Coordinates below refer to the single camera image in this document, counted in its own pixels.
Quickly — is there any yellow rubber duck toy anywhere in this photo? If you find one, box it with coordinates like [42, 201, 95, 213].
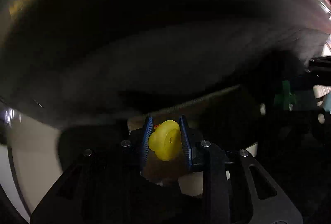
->
[148, 120, 182, 161]

